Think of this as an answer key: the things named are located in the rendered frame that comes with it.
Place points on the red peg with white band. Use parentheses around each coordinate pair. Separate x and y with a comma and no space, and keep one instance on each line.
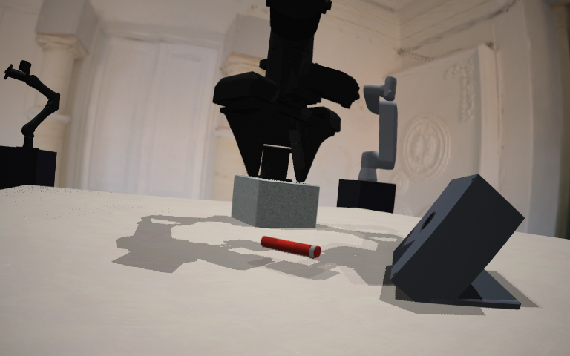
(290,246)

